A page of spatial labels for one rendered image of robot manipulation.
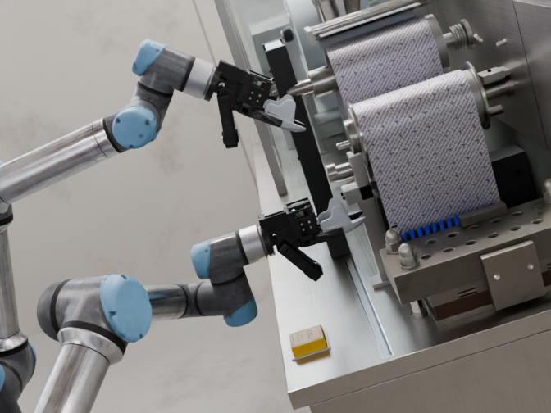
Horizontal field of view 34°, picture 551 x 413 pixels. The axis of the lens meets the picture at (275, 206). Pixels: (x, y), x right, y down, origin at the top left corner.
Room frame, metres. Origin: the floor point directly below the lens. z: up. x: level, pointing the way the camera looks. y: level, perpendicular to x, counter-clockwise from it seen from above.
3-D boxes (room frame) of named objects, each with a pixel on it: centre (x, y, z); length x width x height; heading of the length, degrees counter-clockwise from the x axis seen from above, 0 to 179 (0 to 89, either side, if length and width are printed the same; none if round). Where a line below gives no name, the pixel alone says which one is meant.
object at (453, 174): (1.74, -0.33, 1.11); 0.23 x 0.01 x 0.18; 88
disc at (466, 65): (1.80, -0.47, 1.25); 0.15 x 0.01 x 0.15; 178
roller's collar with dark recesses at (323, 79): (2.05, -0.20, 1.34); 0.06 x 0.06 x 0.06; 88
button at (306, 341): (1.65, 0.02, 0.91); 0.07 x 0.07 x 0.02; 88
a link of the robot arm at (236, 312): (1.77, 0.16, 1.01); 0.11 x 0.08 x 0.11; 56
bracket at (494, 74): (1.79, -0.51, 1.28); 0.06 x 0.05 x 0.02; 88
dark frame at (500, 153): (1.84, -0.38, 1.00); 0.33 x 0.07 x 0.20; 88
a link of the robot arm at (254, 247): (1.76, 0.06, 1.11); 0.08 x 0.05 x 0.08; 178
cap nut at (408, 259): (1.58, -0.21, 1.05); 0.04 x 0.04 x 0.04
